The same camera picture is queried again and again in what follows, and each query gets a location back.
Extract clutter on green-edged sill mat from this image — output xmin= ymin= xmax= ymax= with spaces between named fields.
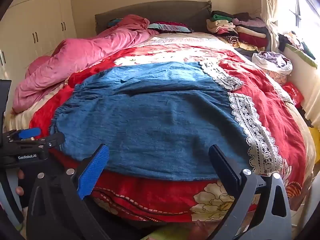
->
xmin=277 ymin=31 xmax=318 ymax=69

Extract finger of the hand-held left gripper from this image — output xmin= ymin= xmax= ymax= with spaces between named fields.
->
xmin=37 ymin=132 xmax=66 ymax=153
xmin=17 ymin=127 xmax=42 ymax=140

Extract person's left hand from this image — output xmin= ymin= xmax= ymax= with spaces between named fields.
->
xmin=15 ymin=169 xmax=25 ymax=196

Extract teal and maroon pillow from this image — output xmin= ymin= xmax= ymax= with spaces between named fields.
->
xmin=147 ymin=21 xmax=195 ymax=34

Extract white bag of clothes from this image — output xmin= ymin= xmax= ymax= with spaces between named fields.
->
xmin=251 ymin=51 xmax=293 ymax=75

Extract stack of folded clothes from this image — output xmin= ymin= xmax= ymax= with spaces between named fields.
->
xmin=206 ymin=10 xmax=272 ymax=53

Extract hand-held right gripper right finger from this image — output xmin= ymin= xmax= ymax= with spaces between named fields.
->
xmin=208 ymin=144 xmax=292 ymax=240

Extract dark grey headboard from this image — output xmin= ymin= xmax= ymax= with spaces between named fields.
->
xmin=94 ymin=0 xmax=212 ymax=35

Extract red floral bedspread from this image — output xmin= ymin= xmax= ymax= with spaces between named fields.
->
xmin=5 ymin=32 xmax=316 ymax=224

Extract floral basket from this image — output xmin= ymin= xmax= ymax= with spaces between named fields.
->
xmin=264 ymin=69 xmax=288 ymax=87

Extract blue pants with lace trim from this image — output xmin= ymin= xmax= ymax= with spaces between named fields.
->
xmin=49 ymin=60 xmax=284 ymax=182

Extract white curtain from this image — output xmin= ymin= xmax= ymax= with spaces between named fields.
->
xmin=259 ymin=0 xmax=282 ymax=34

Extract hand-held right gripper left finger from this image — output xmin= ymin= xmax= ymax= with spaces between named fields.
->
xmin=26 ymin=144 xmax=110 ymax=240

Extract pink duvet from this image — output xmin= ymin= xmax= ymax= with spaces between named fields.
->
xmin=12 ymin=14 xmax=160 ymax=113

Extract red packet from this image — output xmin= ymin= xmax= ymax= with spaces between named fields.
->
xmin=282 ymin=81 xmax=305 ymax=107

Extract cream wardrobe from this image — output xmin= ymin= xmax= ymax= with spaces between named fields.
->
xmin=0 ymin=0 xmax=77 ymax=110

